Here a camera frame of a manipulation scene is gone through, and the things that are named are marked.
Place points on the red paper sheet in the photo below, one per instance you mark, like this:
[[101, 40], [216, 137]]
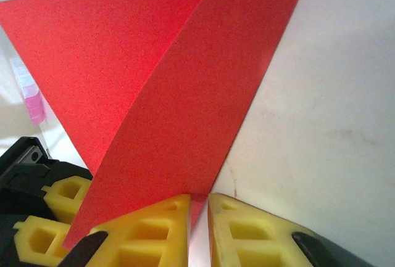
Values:
[[154, 79]]

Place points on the pink plastic bottle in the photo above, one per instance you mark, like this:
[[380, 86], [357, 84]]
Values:
[[31, 94]]

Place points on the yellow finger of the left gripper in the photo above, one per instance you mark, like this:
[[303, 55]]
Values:
[[27, 245], [55, 202]]

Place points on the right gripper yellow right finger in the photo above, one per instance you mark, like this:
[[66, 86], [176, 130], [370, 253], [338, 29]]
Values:
[[219, 236]]

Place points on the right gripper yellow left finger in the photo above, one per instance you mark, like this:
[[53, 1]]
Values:
[[176, 233]]

